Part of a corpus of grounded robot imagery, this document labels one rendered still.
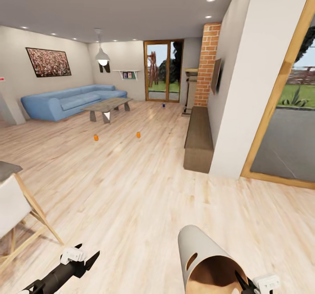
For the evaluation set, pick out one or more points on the cabinet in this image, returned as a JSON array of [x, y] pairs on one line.
[[199, 144]]

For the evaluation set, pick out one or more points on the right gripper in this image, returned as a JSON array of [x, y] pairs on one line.
[[247, 288]]

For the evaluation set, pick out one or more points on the decorative sign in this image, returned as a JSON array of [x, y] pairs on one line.
[[107, 67]]

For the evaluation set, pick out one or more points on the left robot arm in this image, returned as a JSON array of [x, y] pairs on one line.
[[72, 263]]

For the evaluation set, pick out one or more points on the trash can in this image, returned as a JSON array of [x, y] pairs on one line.
[[206, 267]]

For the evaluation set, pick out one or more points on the door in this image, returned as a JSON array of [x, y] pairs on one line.
[[283, 149], [163, 69]]

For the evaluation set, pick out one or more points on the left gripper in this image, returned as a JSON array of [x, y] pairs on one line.
[[64, 272]]

